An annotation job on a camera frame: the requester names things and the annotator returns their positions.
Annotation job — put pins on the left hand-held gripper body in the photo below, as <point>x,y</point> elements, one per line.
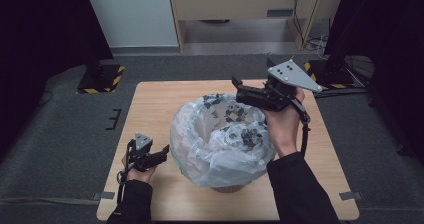
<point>141,150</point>

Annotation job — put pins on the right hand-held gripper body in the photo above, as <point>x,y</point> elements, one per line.
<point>286,84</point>

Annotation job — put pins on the white plastic trash bag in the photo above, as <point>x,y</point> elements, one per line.
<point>213,154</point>

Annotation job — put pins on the grey ribbed trash can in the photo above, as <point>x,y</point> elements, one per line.
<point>230,188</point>

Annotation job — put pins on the person's left hand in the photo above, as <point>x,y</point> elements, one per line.
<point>140,175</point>

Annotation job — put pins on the person's right hand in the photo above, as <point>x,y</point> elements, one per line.
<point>283,130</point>

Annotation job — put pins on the black stand with striped base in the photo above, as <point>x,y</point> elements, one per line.
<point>101,79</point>
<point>333,77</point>

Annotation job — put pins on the grey tape strip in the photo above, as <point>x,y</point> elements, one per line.
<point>105,195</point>
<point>351,195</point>

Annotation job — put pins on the light wooden desk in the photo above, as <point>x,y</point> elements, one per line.
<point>233,0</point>

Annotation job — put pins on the black curtain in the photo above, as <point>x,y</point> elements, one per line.
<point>40,50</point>
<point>393,50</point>

